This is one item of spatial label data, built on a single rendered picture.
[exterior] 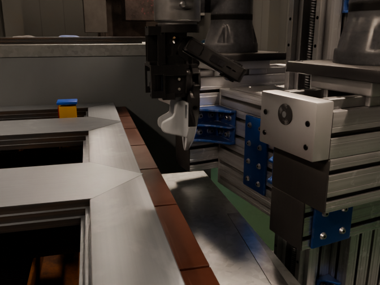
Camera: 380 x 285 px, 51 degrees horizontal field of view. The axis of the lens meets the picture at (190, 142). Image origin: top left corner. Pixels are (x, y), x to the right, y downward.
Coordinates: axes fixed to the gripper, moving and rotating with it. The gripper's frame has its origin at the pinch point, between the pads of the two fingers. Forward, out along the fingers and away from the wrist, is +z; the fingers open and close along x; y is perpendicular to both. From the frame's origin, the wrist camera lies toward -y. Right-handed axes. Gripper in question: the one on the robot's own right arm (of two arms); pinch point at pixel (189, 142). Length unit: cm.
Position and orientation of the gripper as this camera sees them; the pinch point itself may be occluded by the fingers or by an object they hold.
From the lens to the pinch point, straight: 70.1
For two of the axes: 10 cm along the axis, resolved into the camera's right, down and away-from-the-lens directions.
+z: 0.0, 9.6, 2.7
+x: 2.5, 2.6, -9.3
